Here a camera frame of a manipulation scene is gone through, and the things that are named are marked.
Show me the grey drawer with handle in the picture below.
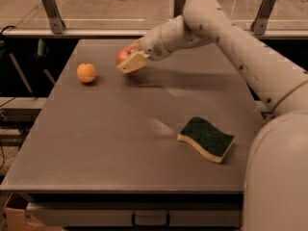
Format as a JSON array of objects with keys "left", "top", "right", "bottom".
[{"left": 26, "top": 203, "right": 242, "bottom": 228}]

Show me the cardboard box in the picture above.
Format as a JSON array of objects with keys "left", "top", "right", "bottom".
[{"left": 4, "top": 193, "right": 62, "bottom": 231}]

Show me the orange fruit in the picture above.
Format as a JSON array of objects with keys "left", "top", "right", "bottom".
[{"left": 76, "top": 64, "right": 96, "bottom": 84}]

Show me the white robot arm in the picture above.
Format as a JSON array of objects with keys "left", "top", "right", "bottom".
[{"left": 116, "top": 0, "right": 308, "bottom": 231}]

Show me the right metal bracket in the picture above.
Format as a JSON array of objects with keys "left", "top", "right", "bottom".
[{"left": 250, "top": 0, "right": 276, "bottom": 36}]

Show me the metal rail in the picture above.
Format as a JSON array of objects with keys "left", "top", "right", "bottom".
[{"left": 3, "top": 28, "right": 308, "bottom": 39}]

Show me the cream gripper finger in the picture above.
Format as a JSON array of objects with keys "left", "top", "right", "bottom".
[
  {"left": 129, "top": 38, "right": 142, "bottom": 51},
  {"left": 116, "top": 51, "right": 148, "bottom": 74}
]

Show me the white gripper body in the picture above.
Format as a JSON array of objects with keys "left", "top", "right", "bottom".
[{"left": 141, "top": 28, "right": 168, "bottom": 61}]

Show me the metal bracket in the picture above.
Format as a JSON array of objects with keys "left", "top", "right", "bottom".
[
  {"left": 41, "top": 0, "right": 65, "bottom": 35},
  {"left": 173, "top": 0, "right": 186, "bottom": 17},
  {"left": 250, "top": 0, "right": 276, "bottom": 36}
]

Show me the red apple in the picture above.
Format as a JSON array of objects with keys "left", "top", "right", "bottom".
[{"left": 115, "top": 46, "right": 138, "bottom": 74}]

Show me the green and yellow sponge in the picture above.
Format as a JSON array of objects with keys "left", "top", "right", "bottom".
[{"left": 177, "top": 116, "right": 234, "bottom": 164}]

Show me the middle metal bracket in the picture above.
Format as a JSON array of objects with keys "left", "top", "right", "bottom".
[{"left": 173, "top": 0, "right": 186, "bottom": 17}]

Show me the left metal bracket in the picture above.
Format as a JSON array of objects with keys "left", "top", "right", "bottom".
[{"left": 41, "top": 0, "right": 65, "bottom": 35}]

